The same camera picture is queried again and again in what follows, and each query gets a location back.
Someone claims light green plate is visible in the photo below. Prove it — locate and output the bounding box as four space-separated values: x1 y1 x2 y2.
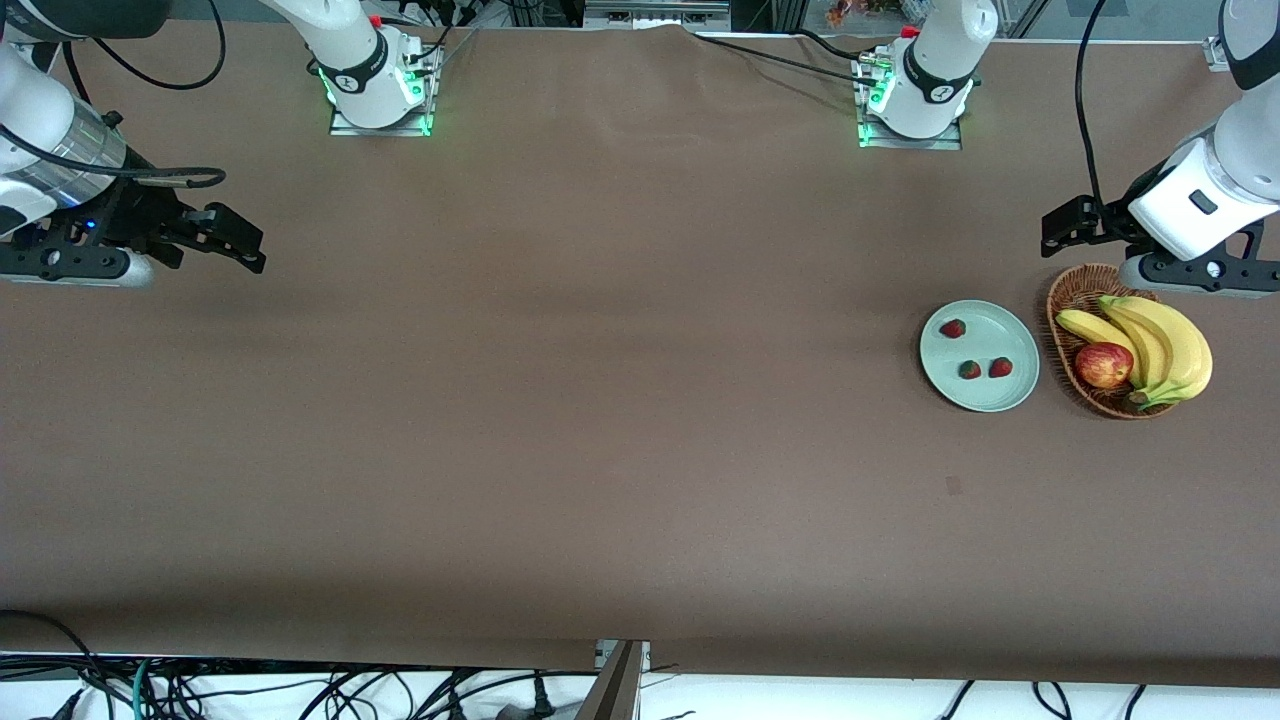
919 299 1041 413

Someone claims brown wicker basket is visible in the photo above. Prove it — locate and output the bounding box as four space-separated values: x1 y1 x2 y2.
1046 263 1214 420

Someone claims yellow banana bunch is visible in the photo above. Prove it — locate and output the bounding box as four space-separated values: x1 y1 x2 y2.
1057 294 1214 410

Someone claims red apple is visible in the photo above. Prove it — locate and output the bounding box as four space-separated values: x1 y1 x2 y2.
1075 342 1135 390

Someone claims grey metal device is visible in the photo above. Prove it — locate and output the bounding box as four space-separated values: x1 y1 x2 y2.
583 0 731 31

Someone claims brown table cover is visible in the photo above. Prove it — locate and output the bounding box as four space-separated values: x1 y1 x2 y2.
0 20 1280 691

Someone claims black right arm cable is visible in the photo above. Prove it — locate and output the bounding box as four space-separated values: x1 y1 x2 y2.
0 0 228 191

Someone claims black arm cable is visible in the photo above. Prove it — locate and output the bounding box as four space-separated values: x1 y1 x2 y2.
1075 0 1111 221
0 0 228 191

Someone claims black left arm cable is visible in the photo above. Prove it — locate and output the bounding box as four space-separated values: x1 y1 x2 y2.
1075 0 1111 221

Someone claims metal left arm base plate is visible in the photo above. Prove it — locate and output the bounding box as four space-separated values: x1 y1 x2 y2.
857 55 964 152

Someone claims long black tabletop cable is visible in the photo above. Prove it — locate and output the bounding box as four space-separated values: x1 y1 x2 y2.
683 26 883 87

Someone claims thick black cable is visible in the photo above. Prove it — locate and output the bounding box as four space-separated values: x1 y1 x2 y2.
0 608 116 720

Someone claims dark table frame beam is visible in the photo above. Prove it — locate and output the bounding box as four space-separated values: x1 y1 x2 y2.
578 640 651 720

